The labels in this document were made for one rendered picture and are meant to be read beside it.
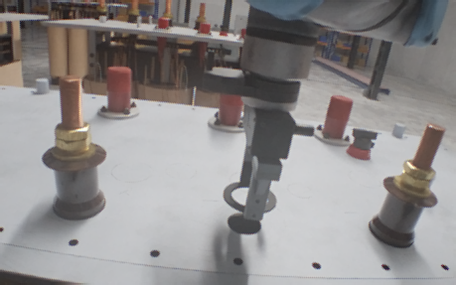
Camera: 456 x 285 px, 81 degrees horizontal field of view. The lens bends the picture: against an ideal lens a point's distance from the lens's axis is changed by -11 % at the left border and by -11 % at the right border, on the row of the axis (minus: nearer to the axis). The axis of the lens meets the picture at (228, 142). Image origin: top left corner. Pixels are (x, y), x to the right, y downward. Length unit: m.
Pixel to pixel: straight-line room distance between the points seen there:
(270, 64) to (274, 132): 0.08
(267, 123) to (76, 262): 0.30
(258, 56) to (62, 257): 0.35
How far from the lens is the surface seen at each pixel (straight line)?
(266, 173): 0.35
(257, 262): 0.44
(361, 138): 0.87
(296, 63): 0.36
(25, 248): 0.47
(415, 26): 0.29
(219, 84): 0.37
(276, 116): 0.35
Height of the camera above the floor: 1.67
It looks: 23 degrees down
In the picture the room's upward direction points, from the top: 9 degrees clockwise
